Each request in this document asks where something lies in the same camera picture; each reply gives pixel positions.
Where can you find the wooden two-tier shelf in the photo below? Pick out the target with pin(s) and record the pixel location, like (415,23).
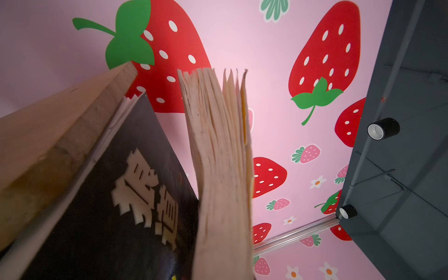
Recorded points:
(45,144)

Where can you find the black ceiling spotlight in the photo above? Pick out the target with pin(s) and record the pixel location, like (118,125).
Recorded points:
(348,211)
(382,129)

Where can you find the black ceiling spotlight middle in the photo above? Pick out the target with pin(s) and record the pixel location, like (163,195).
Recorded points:
(382,129)

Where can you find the yellow cartoon cover book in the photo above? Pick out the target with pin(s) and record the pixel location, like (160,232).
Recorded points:
(218,126)

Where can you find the black ceiling spotlight lower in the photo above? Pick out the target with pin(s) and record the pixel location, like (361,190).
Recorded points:
(348,211)

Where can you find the black wolf cover book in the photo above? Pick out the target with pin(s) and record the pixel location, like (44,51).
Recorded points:
(130,214)

